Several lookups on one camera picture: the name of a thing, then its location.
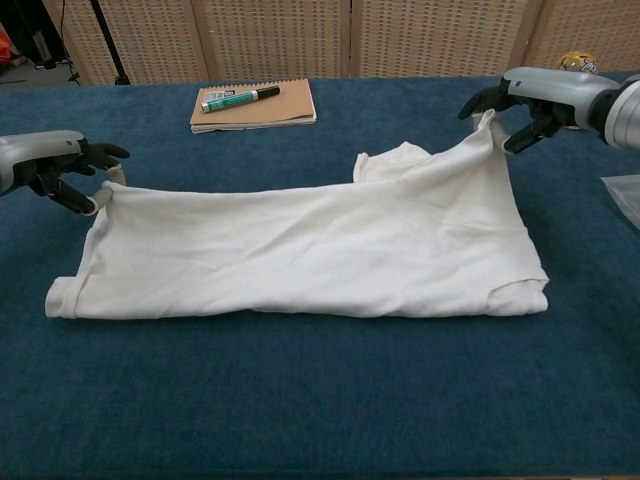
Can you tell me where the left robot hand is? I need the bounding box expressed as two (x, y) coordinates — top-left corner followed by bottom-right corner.
(0, 130), (131, 216)

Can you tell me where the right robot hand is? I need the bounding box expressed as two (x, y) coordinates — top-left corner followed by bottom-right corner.
(458, 66), (621, 154)

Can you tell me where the white t-shirt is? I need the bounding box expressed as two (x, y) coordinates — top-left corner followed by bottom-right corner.
(43, 109), (551, 321)

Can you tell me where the green white marker pen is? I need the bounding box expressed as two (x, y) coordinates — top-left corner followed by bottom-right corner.
(200, 86), (281, 113)

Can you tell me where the orange drink bottle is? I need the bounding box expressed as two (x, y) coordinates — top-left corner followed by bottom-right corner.
(557, 51), (601, 76)

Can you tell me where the white garment in clear bag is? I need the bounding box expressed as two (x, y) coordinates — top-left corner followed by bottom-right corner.
(599, 173), (640, 226)

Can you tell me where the black tripod stand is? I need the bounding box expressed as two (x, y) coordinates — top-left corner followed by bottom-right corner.
(87, 0), (132, 86)

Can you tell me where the brown spiral notebook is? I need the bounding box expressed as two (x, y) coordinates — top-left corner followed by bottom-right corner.
(189, 78), (318, 135)

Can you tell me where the wicker folding screen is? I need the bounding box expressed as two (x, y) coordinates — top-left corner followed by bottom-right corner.
(42, 0), (640, 86)

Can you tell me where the blue carpet table cover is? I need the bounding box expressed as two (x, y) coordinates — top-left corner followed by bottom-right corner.
(0, 69), (640, 480)

